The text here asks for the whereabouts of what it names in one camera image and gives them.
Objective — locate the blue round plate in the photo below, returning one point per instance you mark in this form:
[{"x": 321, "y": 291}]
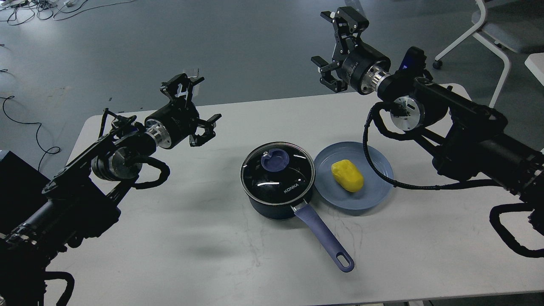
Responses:
[{"x": 374, "y": 191}]

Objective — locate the dark blue saucepan purple handle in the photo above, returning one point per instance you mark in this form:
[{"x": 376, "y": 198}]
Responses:
[{"x": 304, "y": 211}]

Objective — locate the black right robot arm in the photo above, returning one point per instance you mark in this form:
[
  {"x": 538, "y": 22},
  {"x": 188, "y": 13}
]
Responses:
[{"x": 465, "y": 139}]

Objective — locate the white office chair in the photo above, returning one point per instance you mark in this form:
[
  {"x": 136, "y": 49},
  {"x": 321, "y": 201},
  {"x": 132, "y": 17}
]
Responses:
[{"x": 517, "y": 25}]

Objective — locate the glass pot lid blue knob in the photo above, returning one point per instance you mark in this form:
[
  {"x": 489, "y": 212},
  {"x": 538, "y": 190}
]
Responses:
[{"x": 277, "y": 173}]

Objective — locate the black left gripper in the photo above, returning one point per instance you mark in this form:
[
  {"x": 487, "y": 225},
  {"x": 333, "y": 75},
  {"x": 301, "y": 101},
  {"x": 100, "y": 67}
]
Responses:
[{"x": 179, "y": 119}]

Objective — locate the black box at left edge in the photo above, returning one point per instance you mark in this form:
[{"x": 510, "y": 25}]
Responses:
[{"x": 21, "y": 188}]

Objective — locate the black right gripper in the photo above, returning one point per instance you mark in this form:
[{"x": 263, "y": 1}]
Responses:
[{"x": 360, "y": 57}]

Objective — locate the white table corner right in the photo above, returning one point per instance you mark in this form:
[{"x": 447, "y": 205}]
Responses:
[{"x": 535, "y": 64}]

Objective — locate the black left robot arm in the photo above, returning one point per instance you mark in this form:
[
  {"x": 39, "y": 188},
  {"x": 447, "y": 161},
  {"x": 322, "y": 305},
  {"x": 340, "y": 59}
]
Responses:
[{"x": 41, "y": 218}]

